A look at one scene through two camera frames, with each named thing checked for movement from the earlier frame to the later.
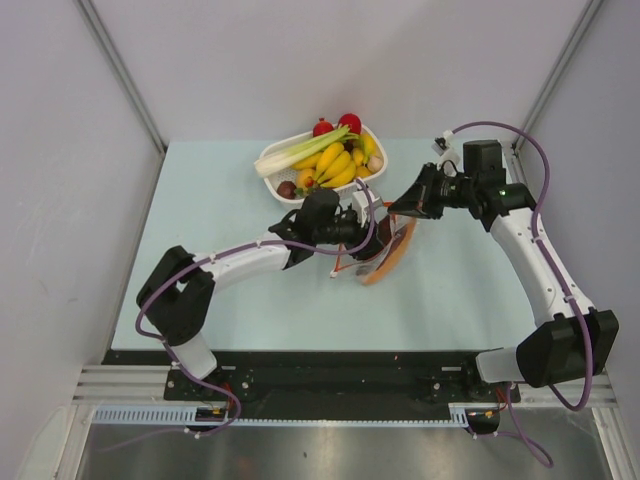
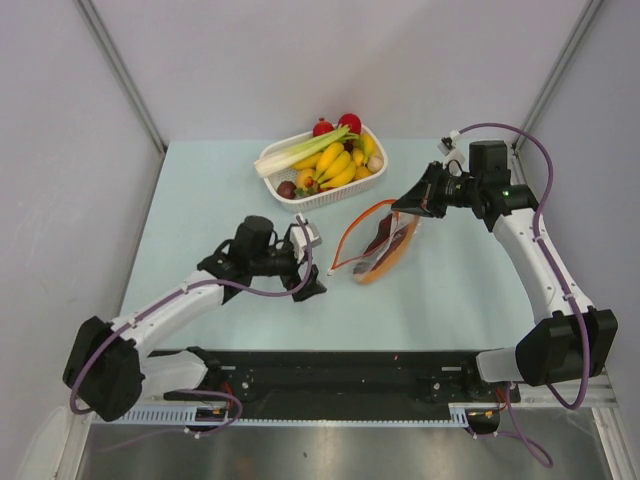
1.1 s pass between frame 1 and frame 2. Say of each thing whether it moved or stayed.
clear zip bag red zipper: stayed
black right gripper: stayed
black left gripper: moved
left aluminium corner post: stayed
